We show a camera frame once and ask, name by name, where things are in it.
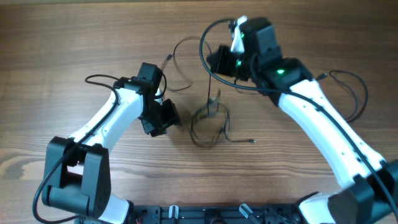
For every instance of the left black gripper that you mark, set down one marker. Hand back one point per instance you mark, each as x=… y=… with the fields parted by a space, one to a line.
x=171 y=118

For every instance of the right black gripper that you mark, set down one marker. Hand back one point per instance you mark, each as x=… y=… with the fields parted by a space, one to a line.
x=222 y=57

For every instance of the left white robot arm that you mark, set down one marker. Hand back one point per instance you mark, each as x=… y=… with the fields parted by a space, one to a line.
x=77 y=174

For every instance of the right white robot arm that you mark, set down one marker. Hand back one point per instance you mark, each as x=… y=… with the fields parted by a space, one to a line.
x=368 y=182

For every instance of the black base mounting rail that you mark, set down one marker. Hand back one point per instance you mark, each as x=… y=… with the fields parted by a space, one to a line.
x=266 y=214

